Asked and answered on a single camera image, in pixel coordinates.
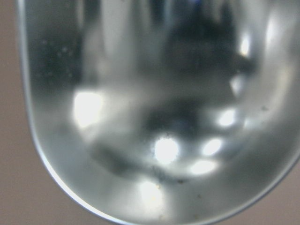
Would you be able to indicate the stainless steel ice scoop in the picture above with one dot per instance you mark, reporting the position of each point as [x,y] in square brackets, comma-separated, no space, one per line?
[163,112]

